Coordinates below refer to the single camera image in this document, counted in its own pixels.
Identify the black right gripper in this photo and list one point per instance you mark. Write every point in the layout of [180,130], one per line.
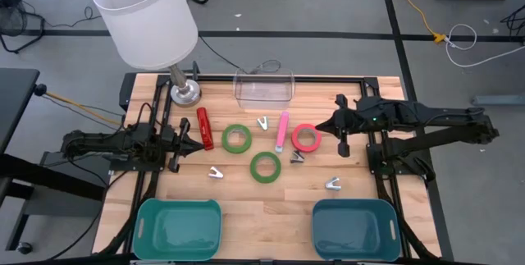
[348,121]

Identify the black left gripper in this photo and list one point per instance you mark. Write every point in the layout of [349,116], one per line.
[177,138]

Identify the green tape roll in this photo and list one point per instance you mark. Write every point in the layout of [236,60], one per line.
[225,138]
[253,167]

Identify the red tape roll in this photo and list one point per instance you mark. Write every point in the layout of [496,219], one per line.
[295,138]

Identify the light blue staple remover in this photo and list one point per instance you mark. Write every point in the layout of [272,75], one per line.
[331,185]

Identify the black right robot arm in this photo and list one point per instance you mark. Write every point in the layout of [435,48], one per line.
[430,115]

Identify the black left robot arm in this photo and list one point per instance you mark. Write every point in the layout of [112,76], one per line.
[90,142]

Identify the red stapler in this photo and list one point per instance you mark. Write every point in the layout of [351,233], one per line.
[204,127]

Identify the pink marker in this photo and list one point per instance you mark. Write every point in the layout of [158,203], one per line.
[282,131]

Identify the clear plastic container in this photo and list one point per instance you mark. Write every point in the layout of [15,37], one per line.
[264,92]

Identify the black power box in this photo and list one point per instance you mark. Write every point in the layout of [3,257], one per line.
[125,92]

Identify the teal plastic bin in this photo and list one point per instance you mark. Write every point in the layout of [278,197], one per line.
[176,232]

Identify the dark blue-teal plastic bin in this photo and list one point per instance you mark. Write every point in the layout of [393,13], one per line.
[352,232]

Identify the table lamp white shade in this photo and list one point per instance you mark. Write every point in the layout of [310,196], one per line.
[143,19]

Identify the grey desk foot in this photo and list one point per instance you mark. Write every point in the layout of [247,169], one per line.
[498,100]

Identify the black desk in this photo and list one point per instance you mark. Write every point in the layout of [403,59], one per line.
[16,101]

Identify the black caster wheel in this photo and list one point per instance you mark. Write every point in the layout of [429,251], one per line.
[24,248]

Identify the black floor fan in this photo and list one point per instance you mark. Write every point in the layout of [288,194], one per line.
[12,19]

